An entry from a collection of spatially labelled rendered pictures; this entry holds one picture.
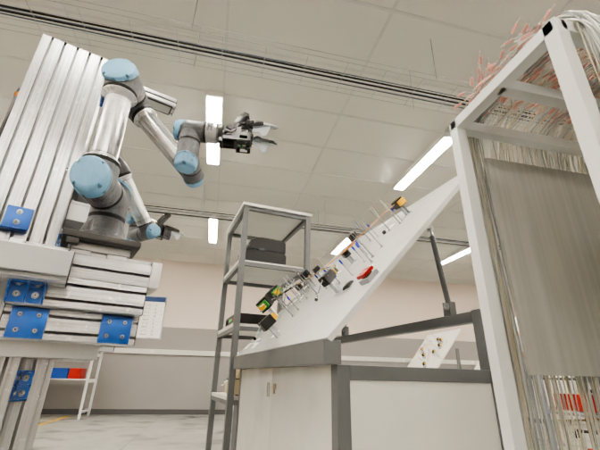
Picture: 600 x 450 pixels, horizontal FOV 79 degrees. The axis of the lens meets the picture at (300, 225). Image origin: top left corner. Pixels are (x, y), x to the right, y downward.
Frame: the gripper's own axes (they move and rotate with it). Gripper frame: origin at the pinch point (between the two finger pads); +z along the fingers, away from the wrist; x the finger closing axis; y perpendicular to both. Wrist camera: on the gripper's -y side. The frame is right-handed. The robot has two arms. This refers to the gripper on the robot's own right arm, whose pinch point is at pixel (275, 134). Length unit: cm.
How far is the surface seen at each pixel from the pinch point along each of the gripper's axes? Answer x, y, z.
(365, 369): -9, 79, 29
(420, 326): -49, 54, 67
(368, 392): -10, 84, 30
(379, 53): -81, -185, 87
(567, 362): 19, 81, 68
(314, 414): -23, 90, 17
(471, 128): 31, 21, 54
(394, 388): -12, 83, 38
